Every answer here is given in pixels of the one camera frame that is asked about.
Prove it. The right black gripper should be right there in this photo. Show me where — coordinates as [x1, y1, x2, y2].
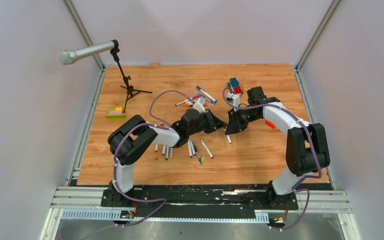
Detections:
[225, 106, 260, 136]

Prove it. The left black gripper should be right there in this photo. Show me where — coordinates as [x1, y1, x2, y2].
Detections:
[188, 109, 228, 137]

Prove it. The black capped white marker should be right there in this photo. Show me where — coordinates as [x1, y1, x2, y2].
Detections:
[224, 127, 232, 144]

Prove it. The brown capped white marker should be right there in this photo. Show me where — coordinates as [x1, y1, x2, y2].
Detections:
[200, 139, 214, 159]

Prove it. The dark blue capped marker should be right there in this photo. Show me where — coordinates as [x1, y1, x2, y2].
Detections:
[189, 139, 197, 156]

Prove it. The silver grey pen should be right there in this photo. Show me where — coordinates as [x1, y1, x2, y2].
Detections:
[191, 140, 203, 164]

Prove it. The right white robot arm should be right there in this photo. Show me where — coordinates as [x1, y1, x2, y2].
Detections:
[222, 86, 330, 209]

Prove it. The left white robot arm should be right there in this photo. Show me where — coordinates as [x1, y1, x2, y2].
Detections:
[107, 109, 227, 207]

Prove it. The blue capped white marker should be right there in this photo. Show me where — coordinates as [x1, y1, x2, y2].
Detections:
[196, 85, 217, 105]

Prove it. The grey capped marker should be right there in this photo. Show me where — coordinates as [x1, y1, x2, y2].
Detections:
[192, 91, 210, 102]

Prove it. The orange capped white marker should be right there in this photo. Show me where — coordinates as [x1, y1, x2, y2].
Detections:
[182, 102, 194, 107]

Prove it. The orange red toy brick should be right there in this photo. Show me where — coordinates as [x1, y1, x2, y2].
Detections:
[265, 120, 276, 129]

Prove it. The blue red toy brick car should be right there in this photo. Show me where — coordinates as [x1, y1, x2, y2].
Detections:
[226, 77, 243, 95]

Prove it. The black microphone tripod stand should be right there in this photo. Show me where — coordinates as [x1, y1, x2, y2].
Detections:
[110, 47, 153, 114]

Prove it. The green pink toy brick stack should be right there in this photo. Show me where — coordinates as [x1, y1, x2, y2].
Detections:
[105, 106, 126, 119]

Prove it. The silver microphone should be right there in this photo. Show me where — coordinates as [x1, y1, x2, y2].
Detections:
[57, 39, 119, 65]

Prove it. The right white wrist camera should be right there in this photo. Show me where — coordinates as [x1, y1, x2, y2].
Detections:
[226, 92, 241, 107]

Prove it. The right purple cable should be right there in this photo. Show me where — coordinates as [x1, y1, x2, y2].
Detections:
[222, 86, 323, 231]

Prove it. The purple cable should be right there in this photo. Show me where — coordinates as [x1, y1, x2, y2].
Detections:
[222, 86, 323, 231]
[112, 89, 196, 227]

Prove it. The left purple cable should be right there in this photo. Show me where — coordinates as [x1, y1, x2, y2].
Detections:
[112, 89, 196, 227]

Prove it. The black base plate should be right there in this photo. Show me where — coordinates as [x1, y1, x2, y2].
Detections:
[100, 183, 298, 219]

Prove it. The grey slotted cable duct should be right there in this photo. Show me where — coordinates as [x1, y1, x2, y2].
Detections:
[61, 208, 270, 224]

